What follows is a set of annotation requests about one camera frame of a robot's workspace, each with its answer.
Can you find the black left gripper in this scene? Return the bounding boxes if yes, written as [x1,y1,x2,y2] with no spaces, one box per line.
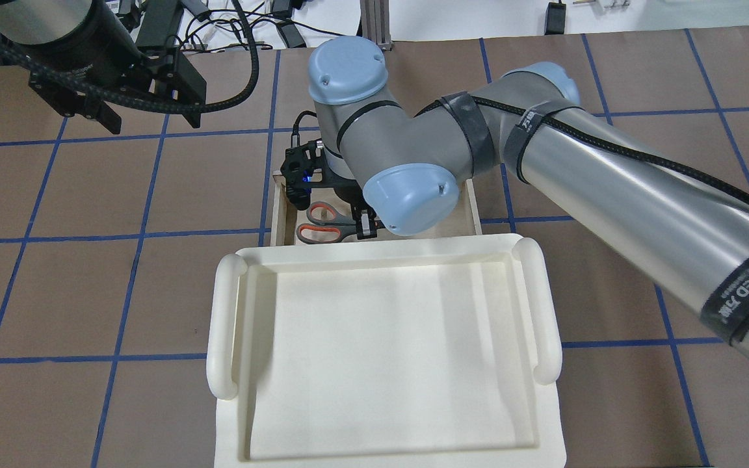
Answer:
[29,13,207,135]

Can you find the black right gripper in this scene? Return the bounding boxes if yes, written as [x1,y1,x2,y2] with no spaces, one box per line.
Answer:
[282,140,386,240]

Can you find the orange grey handled scissors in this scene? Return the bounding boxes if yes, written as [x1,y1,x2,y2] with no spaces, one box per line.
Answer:
[295,201,358,244]

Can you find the wooden drawer with white handle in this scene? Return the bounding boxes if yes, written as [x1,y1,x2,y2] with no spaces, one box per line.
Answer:
[269,171,482,246]

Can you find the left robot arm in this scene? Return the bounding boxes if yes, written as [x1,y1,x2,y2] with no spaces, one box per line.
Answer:
[0,1,206,105]

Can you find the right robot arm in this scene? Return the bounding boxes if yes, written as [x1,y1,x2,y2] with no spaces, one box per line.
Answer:
[282,36,749,359]

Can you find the white plastic tray lid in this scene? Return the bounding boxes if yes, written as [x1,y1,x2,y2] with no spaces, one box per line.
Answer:
[206,233,567,467]

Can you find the black power adapter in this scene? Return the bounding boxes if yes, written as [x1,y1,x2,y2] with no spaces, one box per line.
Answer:
[544,1,566,36]

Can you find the black braided cable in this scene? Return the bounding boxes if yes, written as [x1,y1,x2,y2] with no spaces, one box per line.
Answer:
[0,0,260,115]

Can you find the aluminium frame post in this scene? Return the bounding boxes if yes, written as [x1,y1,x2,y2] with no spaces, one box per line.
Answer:
[360,0,393,51]

